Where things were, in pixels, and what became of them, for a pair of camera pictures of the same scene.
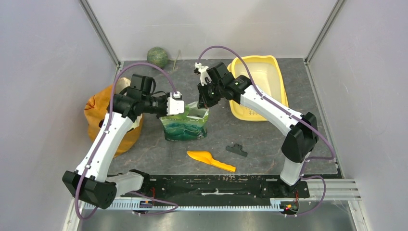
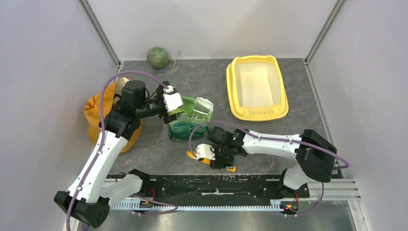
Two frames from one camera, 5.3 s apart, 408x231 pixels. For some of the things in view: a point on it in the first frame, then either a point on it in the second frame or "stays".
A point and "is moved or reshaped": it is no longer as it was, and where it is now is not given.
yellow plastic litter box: x=265 y=70 stays
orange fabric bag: x=95 y=109 stays
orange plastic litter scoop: x=207 y=157 stays
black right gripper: x=204 y=102 → x=217 y=163
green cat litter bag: x=190 y=126 is moved or reshaped
